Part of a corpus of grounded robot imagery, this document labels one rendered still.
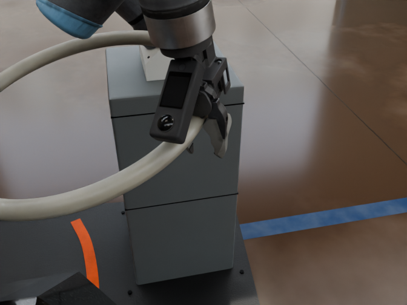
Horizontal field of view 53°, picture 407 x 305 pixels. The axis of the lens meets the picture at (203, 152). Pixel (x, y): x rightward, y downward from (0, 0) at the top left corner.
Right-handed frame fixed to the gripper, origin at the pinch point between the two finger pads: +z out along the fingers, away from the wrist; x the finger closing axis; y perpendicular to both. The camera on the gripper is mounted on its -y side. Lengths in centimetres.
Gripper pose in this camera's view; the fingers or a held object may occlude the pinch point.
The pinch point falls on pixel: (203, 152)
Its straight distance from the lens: 67.8
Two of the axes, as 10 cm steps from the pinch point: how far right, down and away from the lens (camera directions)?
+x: -9.1, -1.4, 3.9
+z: 1.7, 7.2, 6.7
